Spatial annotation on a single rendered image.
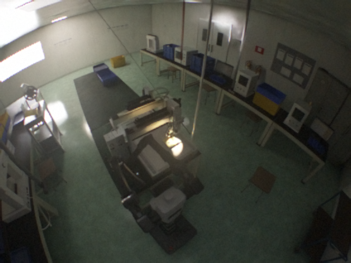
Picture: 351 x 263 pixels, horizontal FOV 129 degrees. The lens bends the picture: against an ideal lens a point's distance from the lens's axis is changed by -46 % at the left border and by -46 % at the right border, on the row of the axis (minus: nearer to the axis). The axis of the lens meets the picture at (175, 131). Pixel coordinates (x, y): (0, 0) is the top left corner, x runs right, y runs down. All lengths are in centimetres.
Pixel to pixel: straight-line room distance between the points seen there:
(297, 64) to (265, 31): 128
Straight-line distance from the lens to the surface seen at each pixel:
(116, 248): 260
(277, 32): 494
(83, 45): 839
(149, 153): 204
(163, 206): 105
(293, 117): 343
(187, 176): 116
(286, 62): 488
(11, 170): 274
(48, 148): 389
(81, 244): 285
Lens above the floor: 247
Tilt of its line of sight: 45 degrees down
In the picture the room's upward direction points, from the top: 2 degrees clockwise
